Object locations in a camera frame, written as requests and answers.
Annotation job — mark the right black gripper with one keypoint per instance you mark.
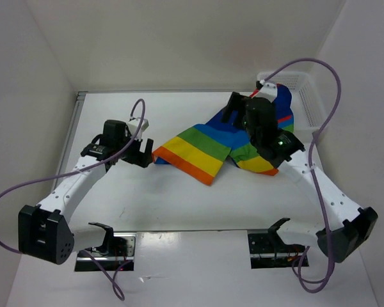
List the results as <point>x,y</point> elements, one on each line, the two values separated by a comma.
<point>233,104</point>

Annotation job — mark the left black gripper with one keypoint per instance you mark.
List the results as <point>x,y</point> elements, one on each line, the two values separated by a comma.
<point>141,158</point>

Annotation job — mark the rainbow striped shorts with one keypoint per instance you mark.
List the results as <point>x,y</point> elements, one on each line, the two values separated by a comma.
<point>201,150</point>

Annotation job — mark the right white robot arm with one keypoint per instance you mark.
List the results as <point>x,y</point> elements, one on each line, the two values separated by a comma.
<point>346,224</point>

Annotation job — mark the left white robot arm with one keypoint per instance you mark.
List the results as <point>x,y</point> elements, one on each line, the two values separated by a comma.
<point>44,230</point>

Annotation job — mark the white plastic basket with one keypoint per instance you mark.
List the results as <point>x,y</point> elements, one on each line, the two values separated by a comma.
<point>307,106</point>

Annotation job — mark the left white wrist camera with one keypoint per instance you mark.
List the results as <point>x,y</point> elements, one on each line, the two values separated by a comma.
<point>137,127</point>

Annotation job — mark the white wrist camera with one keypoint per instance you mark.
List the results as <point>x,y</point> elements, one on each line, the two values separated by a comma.
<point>137,127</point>
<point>266,90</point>

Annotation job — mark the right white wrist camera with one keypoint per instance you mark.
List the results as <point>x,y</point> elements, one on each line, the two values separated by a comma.
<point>266,90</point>

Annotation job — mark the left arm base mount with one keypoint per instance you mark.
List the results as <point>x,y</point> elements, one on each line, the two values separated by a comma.
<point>120,255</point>

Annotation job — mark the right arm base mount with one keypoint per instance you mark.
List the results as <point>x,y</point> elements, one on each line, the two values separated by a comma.
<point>268,252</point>

